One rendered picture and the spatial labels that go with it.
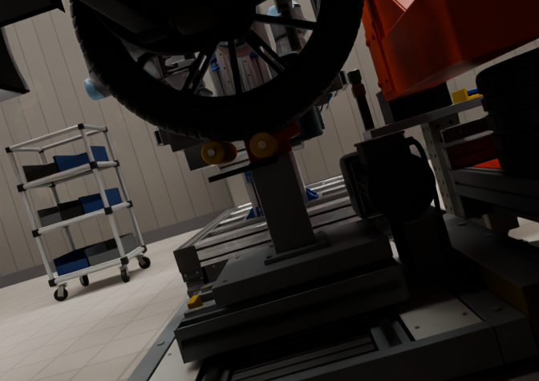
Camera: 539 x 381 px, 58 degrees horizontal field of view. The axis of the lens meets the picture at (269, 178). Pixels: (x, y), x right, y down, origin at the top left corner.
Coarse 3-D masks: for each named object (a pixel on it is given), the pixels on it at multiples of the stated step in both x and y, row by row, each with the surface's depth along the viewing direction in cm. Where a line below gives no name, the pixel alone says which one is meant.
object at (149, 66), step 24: (264, 0) 125; (288, 24) 124; (312, 24) 124; (120, 48) 107; (216, 48) 126; (264, 48) 125; (144, 72) 107; (192, 72) 126; (288, 72) 106; (192, 96) 107; (216, 96) 107; (240, 96) 106
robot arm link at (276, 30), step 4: (292, 4) 194; (272, 8) 193; (292, 8) 193; (268, 12) 195; (272, 12) 193; (276, 12) 192; (292, 12) 193; (296, 12) 198; (280, 16) 192; (296, 16) 195; (272, 28) 196; (276, 28) 194; (280, 28) 192; (284, 28) 192; (272, 32) 197; (276, 32) 194; (280, 32) 193; (284, 32) 192; (276, 36) 195
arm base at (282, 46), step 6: (300, 30) 195; (282, 36) 193; (300, 36) 194; (276, 42) 196; (282, 42) 193; (288, 42) 192; (306, 42) 195; (276, 48) 197; (282, 48) 193; (288, 48) 191
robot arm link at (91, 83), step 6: (90, 78) 158; (96, 78) 156; (90, 84) 156; (96, 84) 156; (102, 84) 156; (90, 90) 156; (96, 90) 156; (102, 90) 157; (90, 96) 158; (96, 96) 158; (102, 96) 159
